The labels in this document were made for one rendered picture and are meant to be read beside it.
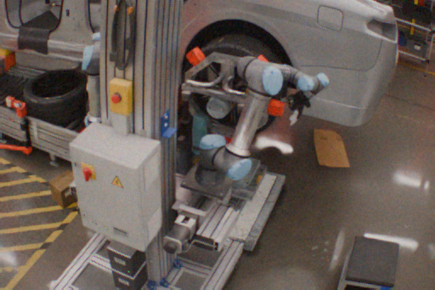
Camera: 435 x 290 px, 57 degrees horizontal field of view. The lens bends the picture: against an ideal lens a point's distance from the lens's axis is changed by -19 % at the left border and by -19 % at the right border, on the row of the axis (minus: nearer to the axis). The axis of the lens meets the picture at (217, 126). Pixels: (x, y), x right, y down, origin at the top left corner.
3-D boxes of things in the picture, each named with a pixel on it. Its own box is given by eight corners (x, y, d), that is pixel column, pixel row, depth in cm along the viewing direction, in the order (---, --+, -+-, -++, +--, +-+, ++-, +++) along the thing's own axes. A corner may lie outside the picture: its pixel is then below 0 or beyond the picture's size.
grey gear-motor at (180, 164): (202, 167, 370) (204, 127, 352) (179, 198, 336) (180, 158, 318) (180, 161, 375) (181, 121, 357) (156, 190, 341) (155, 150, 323)
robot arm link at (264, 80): (225, 167, 233) (264, 59, 218) (247, 182, 224) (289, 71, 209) (207, 168, 224) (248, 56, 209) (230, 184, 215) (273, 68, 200)
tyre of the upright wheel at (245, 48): (298, 53, 303) (205, 21, 316) (291, 65, 284) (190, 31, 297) (274, 135, 340) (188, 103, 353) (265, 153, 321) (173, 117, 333)
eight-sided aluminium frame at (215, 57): (265, 141, 314) (274, 65, 286) (262, 146, 309) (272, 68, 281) (186, 121, 329) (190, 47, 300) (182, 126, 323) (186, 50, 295)
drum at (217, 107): (238, 106, 309) (240, 86, 302) (227, 122, 292) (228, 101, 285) (217, 101, 313) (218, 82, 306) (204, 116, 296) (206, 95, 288)
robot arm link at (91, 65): (112, 142, 242) (110, 50, 208) (87, 143, 239) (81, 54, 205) (111, 127, 251) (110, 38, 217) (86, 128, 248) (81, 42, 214)
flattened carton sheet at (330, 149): (339, 133, 439) (340, 130, 438) (349, 168, 393) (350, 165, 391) (311, 131, 439) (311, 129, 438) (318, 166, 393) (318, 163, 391)
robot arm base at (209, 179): (218, 190, 231) (220, 174, 226) (189, 182, 235) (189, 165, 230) (229, 173, 243) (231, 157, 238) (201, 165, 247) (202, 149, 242)
